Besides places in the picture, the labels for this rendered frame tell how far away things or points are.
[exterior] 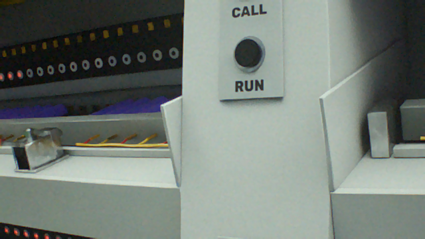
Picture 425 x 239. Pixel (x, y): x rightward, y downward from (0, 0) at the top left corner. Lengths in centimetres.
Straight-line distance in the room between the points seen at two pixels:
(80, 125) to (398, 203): 29
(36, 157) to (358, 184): 26
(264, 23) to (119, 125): 18
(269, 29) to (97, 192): 16
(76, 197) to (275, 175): 16
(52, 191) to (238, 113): 17
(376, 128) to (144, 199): 15
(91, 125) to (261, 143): 20
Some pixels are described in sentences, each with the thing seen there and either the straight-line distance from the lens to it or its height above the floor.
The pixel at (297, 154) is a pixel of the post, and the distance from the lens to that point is 30.
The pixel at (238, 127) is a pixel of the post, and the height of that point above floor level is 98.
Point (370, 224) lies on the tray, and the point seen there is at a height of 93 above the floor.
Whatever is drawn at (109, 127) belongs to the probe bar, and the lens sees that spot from 46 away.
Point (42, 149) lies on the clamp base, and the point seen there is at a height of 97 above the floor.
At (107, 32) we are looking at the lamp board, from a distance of 60.
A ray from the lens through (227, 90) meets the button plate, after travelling 32.
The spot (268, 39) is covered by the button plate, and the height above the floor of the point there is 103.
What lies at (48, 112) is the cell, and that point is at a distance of 61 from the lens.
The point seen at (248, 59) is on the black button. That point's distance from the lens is 31.
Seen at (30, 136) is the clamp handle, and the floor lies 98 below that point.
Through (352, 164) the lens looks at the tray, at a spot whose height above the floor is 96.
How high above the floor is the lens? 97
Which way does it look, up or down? 4 degrees up
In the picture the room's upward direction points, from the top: 1 degrees clockwise
